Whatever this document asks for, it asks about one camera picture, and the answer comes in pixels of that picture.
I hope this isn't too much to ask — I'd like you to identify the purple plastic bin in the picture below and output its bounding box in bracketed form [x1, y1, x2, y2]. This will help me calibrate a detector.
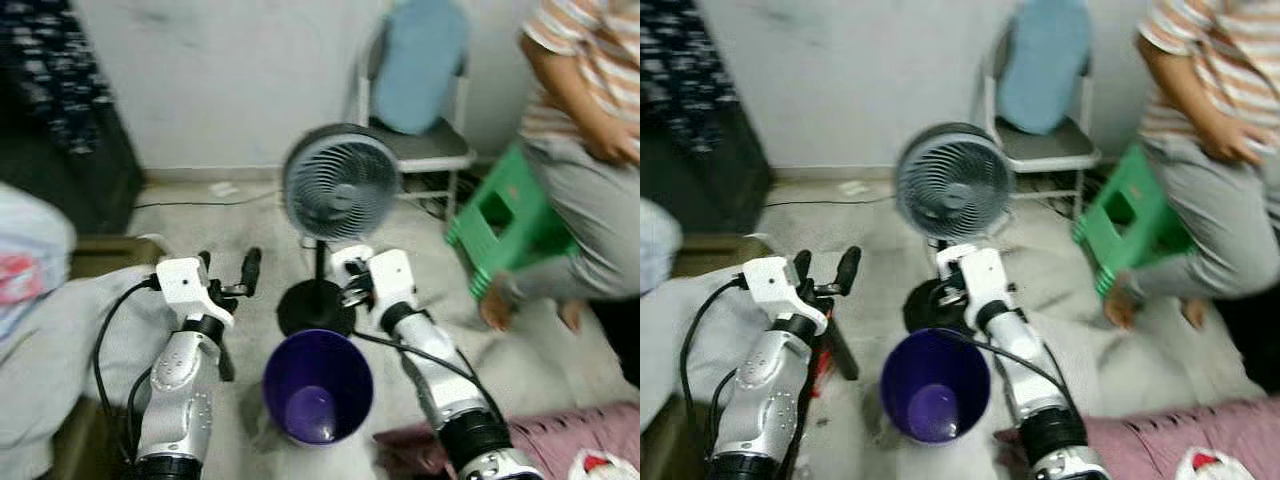
[880, 328, 993, 444]
[262, 328, 375, 446]

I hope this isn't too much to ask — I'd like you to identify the grey standing fan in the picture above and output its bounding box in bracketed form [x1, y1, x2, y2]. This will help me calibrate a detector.
[895, 122, 1013, 336]
[277, 123, 404, 338]

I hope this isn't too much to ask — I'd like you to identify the grey cushioned wooden seat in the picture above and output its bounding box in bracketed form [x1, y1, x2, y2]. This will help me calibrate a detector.
[640, 235, 771, 480]
[0, 235, 186, 480]

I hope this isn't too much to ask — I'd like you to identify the grey folding chair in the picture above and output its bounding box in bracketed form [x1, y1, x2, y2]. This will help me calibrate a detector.
[355, 20, 479, 216]
[980, 20, 1103, 216]

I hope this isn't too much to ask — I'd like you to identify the green plastic stool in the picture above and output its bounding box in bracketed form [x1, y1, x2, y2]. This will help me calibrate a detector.
[1072, 143, 1196, 296]
[445, 143, 581, 301]

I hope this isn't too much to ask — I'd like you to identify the person in striped shirt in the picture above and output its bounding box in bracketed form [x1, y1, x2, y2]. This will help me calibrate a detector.
[1103, 0, 1280, 331]
[478, 0, 641, 333]

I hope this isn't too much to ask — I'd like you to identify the dark patterned cloth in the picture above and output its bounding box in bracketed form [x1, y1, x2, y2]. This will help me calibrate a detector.
[0, 0, 113, 156]
[640, 0, 743, 151]

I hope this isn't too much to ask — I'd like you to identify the blue seat cushion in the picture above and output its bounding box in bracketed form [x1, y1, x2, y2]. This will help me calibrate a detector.
[997, 0, 1093, 136]
[372, 0, 471, 136]

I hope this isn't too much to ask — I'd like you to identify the mauve cartoon print blanket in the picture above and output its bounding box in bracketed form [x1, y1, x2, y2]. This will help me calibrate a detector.
[1000, 395, 1280, 480]
[375, 400, 641, 480]

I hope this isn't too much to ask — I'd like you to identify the white patterned cloth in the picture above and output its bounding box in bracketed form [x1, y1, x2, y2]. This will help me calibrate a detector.
[1177, 447, 1256, 480]
[568, 450, 638, 480]

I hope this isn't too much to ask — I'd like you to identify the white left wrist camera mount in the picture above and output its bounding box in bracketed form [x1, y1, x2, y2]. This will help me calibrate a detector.
[742, 257, 829, 336]
[155, 257, 236, 329]

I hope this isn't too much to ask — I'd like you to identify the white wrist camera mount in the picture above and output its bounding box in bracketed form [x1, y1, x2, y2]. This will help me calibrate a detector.
[962, 248, 1016, 326]
[155, 257, 236, 329]
[368, 250, 419, 326]
[742, 257, 829, 336]

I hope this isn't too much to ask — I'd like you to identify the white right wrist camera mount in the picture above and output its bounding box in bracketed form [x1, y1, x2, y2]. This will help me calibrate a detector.
[368, 250, 419, 326]
[962, 248, 1016, 326]

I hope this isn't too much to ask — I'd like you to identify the black floor cable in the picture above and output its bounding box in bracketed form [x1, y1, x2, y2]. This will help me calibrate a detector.
[765, 195, 901, 208]
[133, 190, 293, 209]

